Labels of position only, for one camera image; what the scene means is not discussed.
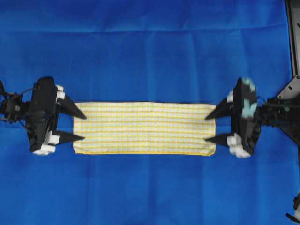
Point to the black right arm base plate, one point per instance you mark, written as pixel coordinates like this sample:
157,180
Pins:
291,70

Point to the yellow checked towel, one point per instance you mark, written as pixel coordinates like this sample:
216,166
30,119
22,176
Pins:
144,128

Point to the black clamp at corner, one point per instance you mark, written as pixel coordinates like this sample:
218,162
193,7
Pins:
296,206

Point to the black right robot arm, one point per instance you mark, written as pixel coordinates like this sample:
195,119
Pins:
271,113

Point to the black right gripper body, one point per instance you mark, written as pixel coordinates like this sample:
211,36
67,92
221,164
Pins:
246,111

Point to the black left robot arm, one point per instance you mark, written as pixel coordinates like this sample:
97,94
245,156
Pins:
14,110

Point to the blue table cloth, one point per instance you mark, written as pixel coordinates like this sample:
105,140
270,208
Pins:
187,51

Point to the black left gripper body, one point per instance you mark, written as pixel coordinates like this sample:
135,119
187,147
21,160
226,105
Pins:
41,111

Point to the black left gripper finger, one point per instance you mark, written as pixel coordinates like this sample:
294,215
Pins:
67,104
51,139

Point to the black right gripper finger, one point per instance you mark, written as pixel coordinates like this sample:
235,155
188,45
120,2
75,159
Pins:
223,109
231,140

